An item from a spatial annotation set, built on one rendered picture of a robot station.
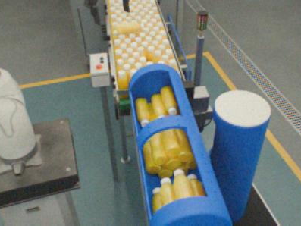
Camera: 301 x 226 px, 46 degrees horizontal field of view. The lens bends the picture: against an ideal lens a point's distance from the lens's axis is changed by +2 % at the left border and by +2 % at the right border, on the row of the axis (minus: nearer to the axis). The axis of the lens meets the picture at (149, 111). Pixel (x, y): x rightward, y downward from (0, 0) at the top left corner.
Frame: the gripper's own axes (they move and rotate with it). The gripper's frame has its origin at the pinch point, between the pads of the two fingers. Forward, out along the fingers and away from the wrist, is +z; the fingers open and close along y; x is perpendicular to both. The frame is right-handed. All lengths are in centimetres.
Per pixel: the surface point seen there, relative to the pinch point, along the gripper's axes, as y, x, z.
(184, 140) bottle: -7, 30, 51
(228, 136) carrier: -38, 30, 70
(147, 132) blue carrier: 5.0, 20.9, 43.8
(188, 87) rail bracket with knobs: -47, -7, 64
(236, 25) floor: -278, -147, 164
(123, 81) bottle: -21, -33, 59
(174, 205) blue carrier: 22, 55, 42
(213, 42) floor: -226, -140, 163
